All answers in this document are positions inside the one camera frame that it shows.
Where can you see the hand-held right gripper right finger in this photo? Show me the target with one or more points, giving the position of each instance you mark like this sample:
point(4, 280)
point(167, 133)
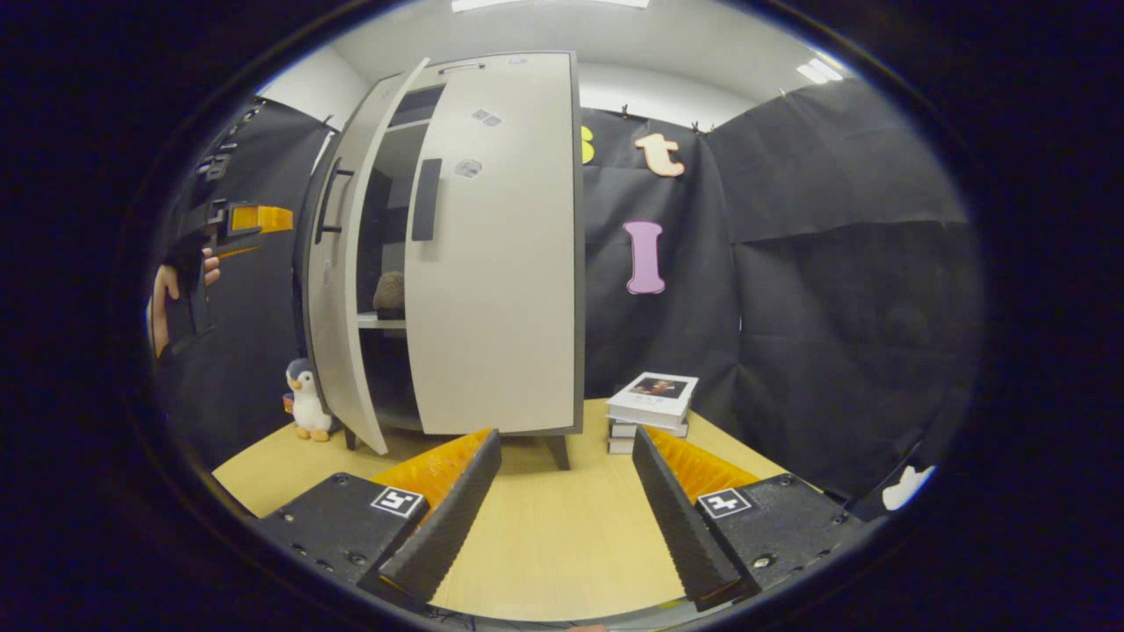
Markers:
point(685, 527)

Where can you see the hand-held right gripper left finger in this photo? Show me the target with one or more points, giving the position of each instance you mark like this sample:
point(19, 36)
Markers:
point(452, 518)

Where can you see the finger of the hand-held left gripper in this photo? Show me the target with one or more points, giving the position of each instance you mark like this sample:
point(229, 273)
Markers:
point(263, 218)
point(237, 253)

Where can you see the white shoe cabinet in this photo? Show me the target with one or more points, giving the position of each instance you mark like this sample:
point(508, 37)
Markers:
point(379, 263)

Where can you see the brown fuzzy shoe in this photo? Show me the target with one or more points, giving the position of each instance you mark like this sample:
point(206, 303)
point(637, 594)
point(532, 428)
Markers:
point(391, 294)

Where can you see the white book with photo cover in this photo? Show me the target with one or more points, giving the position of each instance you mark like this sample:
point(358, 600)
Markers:
point(654, 395)

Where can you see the small red box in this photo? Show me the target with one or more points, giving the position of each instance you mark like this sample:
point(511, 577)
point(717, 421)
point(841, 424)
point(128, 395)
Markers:
point(287, 404)

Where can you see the penguin plush toy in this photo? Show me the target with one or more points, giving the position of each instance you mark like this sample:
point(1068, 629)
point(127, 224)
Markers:
point(309, 404)

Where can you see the long ceiling light panel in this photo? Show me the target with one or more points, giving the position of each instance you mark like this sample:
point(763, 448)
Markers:
point(549, 4)

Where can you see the small ceiling light panel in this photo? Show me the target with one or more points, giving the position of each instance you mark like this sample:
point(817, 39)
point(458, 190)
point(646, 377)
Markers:
point(819, 70)

